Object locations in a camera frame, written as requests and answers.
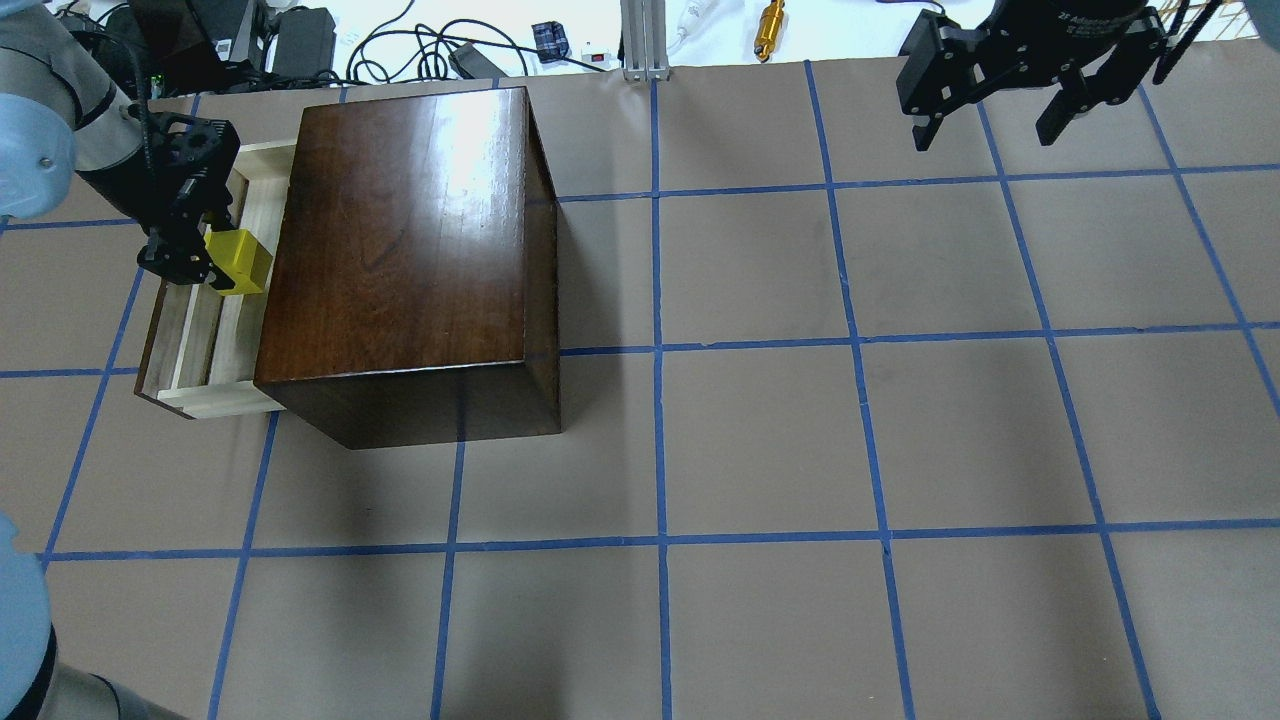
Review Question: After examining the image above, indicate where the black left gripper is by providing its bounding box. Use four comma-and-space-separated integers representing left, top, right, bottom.
137, 159, 239, 284

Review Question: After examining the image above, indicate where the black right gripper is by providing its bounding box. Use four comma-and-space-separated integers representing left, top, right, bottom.
896, 8, 1169, 152

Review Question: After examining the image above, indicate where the yellow block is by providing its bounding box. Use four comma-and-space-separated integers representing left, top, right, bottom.
204, 229, 273, 296

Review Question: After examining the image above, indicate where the light wood drawer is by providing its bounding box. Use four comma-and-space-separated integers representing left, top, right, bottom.
133, 138, 297, 419

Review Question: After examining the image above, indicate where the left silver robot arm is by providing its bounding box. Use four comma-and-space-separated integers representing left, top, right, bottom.
1, 1, 270, 719

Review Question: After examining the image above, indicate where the dark wooden drawer cabinet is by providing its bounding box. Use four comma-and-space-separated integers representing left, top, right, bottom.
253, 87, 562, 450

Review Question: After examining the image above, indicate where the black power adapter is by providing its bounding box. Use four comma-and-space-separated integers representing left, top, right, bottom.
270, 6, 337, 78

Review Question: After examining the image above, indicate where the brass cylindrical tool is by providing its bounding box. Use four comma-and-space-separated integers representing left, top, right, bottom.
751, 0, 785, 63

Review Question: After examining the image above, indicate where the small black blue box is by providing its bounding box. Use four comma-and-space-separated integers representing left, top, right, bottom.
531, 20, 571, 64

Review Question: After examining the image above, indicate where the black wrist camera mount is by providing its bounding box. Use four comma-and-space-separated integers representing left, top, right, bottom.
146, 111, 241, 168

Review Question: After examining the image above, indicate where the black cable bundle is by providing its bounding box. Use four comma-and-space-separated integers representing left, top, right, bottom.
346, 0, 621, 86

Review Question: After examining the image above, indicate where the aluminium frame post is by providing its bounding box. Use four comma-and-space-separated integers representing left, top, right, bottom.
620, 0, 671, 83

